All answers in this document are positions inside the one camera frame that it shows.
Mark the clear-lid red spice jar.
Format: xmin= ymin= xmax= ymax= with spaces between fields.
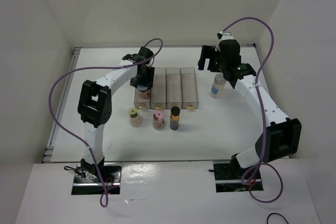
xmin=136 ymin=86 xmax=151 ymax=99

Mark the blue-label white spice bottle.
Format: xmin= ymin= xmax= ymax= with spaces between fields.
xmin=209 ymin=73 xmax=226 ymax=99

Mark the yellow-lid spice bottle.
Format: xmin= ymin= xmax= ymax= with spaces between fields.
xmin=128 ymin=107 xmax=143 ymax=127

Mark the black gold pepper bottle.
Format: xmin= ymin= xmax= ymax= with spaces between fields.
xmin=170 ymin=106 xmax=181 ymax=130

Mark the pink-lid spice bottle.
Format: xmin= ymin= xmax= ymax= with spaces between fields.
xmin=153 ymin=111 xmax=165 ymax=130

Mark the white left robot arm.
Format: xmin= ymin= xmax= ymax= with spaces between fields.
xmin=78 ymin=47 xmax=155 ymax=182

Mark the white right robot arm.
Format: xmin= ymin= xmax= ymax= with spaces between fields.
xmin=197 ymin=39 xmax=302 ymax=178

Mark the clear organizer bin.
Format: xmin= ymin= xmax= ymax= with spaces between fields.
xmin=150 ymin=68 xmax=166 ymax=110
xmin=181 ymin=68 xmax=199 ymax=110
xmin=166 ymin=68 xmax=182 ymax=109
xmin=134 ymin=88 xmax=151 ymax=110

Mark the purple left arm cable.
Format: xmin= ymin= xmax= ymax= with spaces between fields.
xmin=48 ymin=38 xmax=164 ymax=208

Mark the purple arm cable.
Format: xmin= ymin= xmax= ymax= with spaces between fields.
xmin=222 ymin=17 xmax=284 ymax=204
xmin=48 ymin=38 xmax=164 ymax=208

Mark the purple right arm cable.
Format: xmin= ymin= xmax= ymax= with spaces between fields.
xmin=222 ymin=17 xmax=284 ymax=204

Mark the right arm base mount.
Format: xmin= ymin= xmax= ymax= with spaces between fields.
xmin=208 ymin=162 xmax=264 ymax=193

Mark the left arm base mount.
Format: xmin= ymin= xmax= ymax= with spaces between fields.
xmin=64 ymin=163 xmax=122 ymax=195

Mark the black cable on floor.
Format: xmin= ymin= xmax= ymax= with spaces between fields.
xmin=267 ymin=212 xmax=289 ymax=224

